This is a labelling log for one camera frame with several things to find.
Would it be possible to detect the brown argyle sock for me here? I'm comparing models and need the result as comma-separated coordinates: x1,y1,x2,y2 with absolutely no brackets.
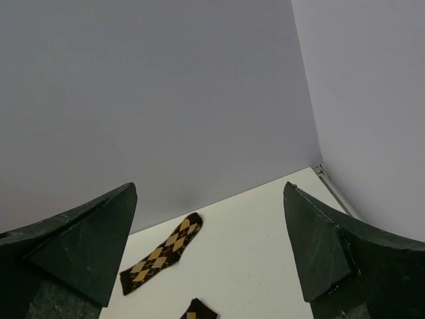
120,212,203,296
181,298,218,319

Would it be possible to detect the aluminium table edge rail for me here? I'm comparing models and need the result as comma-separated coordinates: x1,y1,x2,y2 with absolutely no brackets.
313,164,353,217

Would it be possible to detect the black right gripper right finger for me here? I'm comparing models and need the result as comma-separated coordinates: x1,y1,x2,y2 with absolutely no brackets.
283,182,424,318

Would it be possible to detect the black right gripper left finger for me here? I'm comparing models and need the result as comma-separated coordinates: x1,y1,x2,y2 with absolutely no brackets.
1,183,137,318

